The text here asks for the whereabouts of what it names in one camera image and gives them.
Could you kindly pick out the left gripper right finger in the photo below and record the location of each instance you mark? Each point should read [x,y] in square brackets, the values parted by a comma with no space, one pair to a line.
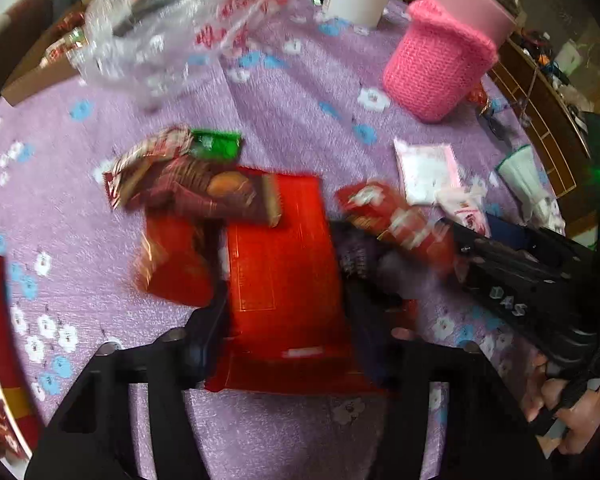
[486,435]

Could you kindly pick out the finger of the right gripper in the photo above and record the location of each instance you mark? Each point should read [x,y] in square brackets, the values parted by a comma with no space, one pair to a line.
[509,233]

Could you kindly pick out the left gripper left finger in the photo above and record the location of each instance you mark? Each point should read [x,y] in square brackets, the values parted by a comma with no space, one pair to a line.
[91,435]

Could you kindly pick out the white pink snack packet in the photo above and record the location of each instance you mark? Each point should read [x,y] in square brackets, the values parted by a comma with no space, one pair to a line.
[424,170]

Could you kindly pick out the red white-flower snack packet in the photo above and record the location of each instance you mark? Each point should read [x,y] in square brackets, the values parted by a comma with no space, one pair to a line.
[375,207]

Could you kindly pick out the long red cake packet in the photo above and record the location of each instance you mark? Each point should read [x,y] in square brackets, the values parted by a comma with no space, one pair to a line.
[287,332]

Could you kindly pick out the brown cookie snack packet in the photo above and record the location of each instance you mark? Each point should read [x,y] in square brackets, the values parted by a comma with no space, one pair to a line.
[159,173]

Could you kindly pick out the green snack packet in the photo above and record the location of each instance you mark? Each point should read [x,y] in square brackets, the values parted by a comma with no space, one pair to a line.
[214,144]

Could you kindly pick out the dark purple snack packet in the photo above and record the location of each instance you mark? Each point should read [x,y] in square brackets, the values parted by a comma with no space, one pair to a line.
[361,257]

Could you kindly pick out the red gold snack packet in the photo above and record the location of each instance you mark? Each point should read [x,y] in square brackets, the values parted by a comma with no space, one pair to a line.
[171,263]

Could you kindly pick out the right hand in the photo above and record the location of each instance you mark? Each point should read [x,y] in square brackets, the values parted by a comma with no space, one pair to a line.
[582,419]

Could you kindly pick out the red candy by flask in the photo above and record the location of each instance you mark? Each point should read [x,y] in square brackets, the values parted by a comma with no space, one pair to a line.
[478,96]

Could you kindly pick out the pink knitted flask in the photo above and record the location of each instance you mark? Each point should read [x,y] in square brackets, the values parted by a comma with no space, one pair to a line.
[447,48]

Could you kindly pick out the brown cardboard snack box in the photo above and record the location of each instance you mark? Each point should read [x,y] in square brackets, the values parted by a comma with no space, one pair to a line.
[30,77]

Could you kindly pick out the clear plastic bag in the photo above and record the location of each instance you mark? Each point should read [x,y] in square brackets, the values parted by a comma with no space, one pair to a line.
[150,49]

